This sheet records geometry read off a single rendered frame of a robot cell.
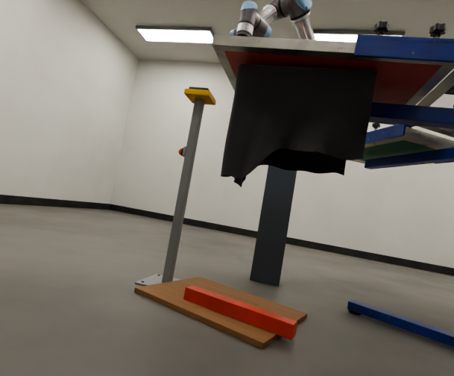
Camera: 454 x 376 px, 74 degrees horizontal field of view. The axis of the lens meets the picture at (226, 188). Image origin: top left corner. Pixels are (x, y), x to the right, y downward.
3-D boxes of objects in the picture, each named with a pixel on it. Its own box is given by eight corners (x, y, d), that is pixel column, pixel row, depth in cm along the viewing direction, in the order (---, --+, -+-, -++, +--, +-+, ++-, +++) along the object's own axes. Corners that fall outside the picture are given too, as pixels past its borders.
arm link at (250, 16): (262, 8, 140) (251, -4, 134) (258, 30, 139) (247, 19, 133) (249, 13, 145) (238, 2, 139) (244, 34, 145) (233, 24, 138)
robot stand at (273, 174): (253, 274, 201) (281, 102, 209) (279, 280, 197) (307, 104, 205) (249, 280, 184) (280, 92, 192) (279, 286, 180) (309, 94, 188)
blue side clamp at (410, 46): (354, 54, 94) (358, 33, 95) (351, 63, 99) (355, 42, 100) (462, 62, 87) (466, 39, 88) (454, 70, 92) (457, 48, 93)
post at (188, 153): (134, 283, 137) (172, 82, 143) (156, 274, 158) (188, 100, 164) (179, 295, 132) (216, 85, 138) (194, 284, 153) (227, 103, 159)
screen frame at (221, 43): (211, 44, 107) (213, 34, 107) (241, 104, 164) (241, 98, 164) (463, 60, 88) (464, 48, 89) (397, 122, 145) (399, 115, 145)
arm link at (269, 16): (269, -2, 179) (224, 30, 154) (285, -8, 171) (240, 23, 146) (276, 19, 185) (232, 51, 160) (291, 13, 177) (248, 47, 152)
